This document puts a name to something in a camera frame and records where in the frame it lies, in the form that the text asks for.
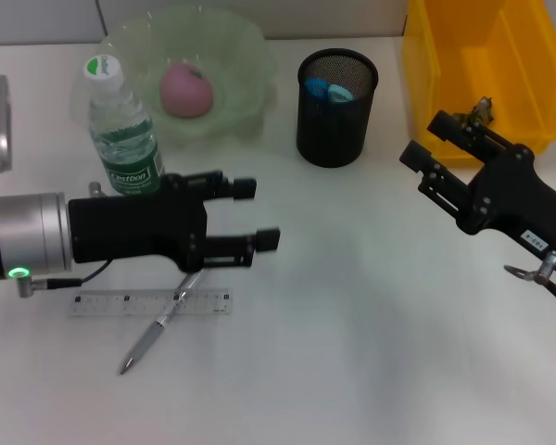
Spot clear green-label water bottle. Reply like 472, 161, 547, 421
82, 54, 167, 198

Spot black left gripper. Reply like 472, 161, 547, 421
67, 169, 282, 273

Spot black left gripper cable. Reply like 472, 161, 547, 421
17, 261, 113, 299

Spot grey ballpoint pen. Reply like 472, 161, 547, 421
115, 267, 209, 376

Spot black mesh pen holder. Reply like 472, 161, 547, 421
295, 49, 379, 169

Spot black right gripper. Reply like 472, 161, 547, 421
398, 109, 556, 280

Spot blue teal scissors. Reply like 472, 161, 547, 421
303, 77, 355, 104

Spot translucent green fruit plate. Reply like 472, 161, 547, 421
69, 6, 279, 157

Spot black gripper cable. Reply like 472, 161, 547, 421
503, 249, 556, 322
17, 261, 113, 299

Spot pink peach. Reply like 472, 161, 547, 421
159, 63, 214, 120

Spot yellow plastic bin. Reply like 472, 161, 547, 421
400, 0, 556, 169

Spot transparent plastic ruler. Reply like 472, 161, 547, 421
69, 287, 235, 319

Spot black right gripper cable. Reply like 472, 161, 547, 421
503, 249, 556, 322

